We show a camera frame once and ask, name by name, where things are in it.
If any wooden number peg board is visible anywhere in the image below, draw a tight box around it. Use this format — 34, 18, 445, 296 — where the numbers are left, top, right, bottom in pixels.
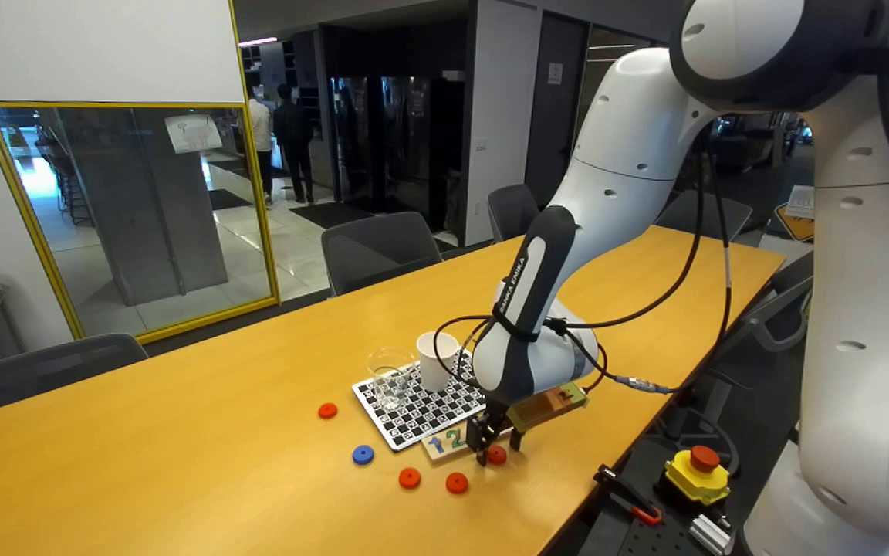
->
420, 420, 478, 462

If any black cable with metal connector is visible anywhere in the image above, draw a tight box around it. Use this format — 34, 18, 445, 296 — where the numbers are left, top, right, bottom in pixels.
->
431, 133, 738, 397

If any thin black cable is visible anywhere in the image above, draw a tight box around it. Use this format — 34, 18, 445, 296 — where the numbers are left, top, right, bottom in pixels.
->
541, 120, 717, 332

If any wide white board panel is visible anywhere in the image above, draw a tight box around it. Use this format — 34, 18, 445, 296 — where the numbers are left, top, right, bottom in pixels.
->
0, 0, 247, 108

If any yellow red emergency stop button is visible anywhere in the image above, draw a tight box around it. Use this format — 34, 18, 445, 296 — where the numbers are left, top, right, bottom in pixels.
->
664, 443, 735, 511

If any black red hand tool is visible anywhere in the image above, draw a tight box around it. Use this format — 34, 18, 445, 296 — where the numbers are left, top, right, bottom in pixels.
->
593, 462, 666, 532

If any person in dark clothes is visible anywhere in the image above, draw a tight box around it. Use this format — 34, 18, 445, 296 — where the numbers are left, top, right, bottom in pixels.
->
274, 85, 315, 208

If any white paper cup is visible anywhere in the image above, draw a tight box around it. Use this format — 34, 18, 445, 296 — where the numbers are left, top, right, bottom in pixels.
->
413, 331, 469, 391

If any silver metal block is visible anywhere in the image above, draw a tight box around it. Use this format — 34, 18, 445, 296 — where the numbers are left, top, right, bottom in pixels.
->
690, 511, 742, 556

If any black white checkered marker board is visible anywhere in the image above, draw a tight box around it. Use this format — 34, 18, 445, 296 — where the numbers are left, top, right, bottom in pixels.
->
350, 352, 487, 456

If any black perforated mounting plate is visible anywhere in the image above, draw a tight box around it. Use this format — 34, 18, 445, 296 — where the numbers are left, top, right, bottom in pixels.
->
565, 450, 766, 556

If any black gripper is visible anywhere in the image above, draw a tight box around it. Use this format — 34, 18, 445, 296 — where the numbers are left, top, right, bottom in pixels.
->
468, 394, 530, 468

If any dark grey office chair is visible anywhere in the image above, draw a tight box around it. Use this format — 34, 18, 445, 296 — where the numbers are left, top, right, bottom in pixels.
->
735, 251, 818, 359
486, 183, 545, 245
0, 331, 148, 426
658, 188, 757, 246
318, 208, 445, 301

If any white paper sign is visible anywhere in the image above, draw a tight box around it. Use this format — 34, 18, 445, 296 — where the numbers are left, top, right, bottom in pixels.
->
165, 112, 227, 157

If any person in white shirt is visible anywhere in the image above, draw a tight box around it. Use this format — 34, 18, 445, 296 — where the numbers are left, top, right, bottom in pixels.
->
243, 91, 277, 205

